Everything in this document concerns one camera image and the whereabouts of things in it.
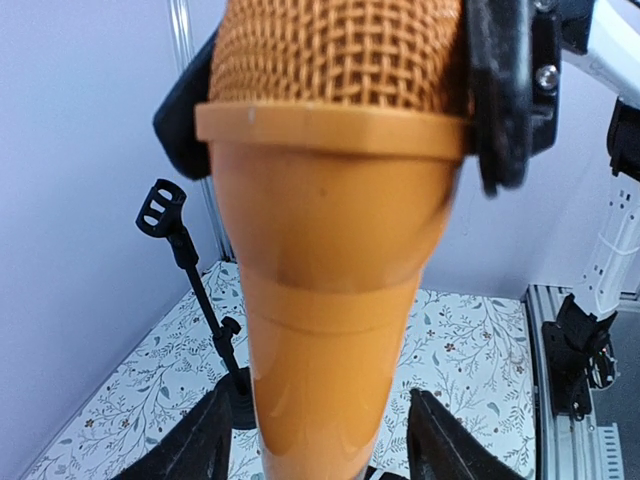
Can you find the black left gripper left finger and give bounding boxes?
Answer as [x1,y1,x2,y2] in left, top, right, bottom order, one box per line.
[116,389,232,480]

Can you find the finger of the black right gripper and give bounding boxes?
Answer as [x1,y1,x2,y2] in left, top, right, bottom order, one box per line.
[152,29,218,180]
[463,1,561,195]

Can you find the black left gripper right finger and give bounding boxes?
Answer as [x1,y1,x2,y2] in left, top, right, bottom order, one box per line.
[406,389,521,480]

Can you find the tall black mic stand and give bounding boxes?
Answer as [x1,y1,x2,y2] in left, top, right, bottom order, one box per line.
[135,179,257,431]

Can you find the orange microphone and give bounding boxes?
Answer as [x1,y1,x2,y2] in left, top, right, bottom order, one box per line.
[195,1,471,479]

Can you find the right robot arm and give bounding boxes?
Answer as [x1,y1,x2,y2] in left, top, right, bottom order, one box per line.
[465,1,639,420]

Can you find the right aluminium frame post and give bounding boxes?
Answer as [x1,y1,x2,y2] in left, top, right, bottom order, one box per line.
[167,0,235,262]

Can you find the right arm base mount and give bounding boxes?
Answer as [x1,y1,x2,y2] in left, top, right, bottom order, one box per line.
[542,293,617,421]

